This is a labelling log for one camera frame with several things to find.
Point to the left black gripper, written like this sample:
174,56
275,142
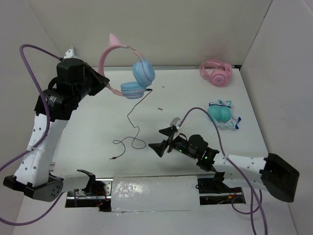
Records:
99,79

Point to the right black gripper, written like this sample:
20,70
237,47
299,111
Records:
160,148

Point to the pink blue cat-ear headphones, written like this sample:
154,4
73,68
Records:
143,71

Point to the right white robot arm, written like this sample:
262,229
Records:
271,173

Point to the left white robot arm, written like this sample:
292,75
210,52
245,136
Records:
75,79

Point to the teal cat-ear headphones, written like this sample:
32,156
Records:
221,112

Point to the white taped cover sheet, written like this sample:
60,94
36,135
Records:
155,194

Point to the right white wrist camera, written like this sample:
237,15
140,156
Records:
178,125

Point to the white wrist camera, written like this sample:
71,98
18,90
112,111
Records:
70,53
178,125

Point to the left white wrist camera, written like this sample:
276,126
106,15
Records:
70,53

